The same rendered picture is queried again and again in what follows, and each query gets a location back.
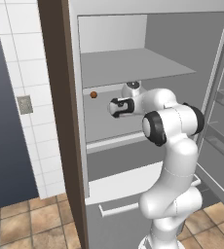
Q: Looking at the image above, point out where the white-edged fridge shelf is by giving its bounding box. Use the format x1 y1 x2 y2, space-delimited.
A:
83 92 157 155

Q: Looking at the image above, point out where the brown fridge side panel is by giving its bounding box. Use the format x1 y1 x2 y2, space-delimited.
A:
37 0 90 249

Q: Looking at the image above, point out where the grey fridge shelf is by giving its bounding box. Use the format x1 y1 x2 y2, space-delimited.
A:
80 48 197 89

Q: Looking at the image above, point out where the white fridge drawer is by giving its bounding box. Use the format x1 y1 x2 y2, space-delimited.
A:
84 160 204 249

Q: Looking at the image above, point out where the grey fridge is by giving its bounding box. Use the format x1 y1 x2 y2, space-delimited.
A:
67 0 224 249

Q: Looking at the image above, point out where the grey fridge door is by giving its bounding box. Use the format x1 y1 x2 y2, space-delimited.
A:
194 0 224 218

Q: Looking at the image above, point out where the white drawer handle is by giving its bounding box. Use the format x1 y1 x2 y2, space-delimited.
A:
97 182 203 218

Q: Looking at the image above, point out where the grey wall socket plate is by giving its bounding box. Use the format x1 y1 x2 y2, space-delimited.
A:
16 94 34 116

